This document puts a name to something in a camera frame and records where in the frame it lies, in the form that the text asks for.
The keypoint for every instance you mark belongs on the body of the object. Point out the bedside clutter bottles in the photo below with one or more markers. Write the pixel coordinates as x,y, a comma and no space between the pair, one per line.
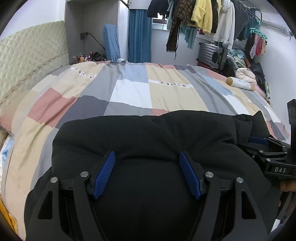
92,56

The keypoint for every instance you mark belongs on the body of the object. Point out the blue covered chair back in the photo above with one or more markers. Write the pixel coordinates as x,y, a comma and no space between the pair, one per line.
111,42

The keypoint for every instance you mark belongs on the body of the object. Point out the blue curtain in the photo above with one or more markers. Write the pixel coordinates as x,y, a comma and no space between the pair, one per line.
139,36

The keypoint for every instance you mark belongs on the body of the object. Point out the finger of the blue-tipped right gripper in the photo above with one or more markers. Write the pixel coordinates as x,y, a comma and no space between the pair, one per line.
259,141

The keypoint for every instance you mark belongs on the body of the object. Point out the black puffer jacket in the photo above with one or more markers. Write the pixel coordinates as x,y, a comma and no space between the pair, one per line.
147,196

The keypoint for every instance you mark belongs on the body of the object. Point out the white cylindrical bolster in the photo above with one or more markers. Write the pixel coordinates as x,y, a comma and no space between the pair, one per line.
238,83

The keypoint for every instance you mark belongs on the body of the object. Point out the patchwork colour-block duvet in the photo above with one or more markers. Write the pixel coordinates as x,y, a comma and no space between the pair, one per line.
35,110

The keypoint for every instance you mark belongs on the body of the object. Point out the dark grey hanging coat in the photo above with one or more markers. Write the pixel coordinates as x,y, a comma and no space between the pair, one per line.
241,19

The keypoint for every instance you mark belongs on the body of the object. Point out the green sock hanger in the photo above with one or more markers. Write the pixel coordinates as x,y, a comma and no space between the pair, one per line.
257,31

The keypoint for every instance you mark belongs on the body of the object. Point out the person's right hand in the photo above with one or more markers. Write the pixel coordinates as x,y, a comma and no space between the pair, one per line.
288,186

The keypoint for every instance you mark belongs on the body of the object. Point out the plaid brown scarf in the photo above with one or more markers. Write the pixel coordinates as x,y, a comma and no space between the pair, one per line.
181,12

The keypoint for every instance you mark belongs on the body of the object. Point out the grey ribbed suitcase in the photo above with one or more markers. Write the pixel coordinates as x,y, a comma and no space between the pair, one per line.
212,56

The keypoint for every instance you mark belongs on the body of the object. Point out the white hoodie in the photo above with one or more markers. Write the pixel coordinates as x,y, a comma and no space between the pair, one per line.
226,25

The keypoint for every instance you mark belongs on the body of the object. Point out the teal hanging garment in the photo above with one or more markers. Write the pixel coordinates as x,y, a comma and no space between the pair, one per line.
190,34

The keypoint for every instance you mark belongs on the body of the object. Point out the cream plush pile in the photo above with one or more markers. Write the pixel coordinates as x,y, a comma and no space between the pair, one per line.
246,75

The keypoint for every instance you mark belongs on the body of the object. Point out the metal clothes rack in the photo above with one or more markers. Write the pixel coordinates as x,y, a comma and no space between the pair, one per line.
253,10

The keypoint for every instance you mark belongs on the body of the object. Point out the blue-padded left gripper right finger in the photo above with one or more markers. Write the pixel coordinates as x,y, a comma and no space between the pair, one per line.
206,184

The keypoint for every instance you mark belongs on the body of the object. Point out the cream quilted headboard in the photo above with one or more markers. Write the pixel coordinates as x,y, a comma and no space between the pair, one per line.
30,54

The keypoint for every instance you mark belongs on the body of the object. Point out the light blue cloth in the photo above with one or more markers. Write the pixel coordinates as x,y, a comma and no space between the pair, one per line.
5,149

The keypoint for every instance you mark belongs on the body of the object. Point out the yellow crown cushion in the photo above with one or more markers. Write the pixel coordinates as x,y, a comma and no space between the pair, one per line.
9,218

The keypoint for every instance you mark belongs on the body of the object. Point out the yellow fleece jacket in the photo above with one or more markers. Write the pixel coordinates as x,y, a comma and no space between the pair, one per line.
205,15

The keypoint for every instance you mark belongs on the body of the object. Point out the black hanging jacket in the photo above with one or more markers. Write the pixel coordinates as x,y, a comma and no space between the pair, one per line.
158,7

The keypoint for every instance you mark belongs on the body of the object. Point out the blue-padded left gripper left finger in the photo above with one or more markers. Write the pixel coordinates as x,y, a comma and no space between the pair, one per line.
45,223

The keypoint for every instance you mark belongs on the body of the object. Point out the white air conditioner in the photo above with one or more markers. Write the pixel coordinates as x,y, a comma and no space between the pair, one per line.
278,27

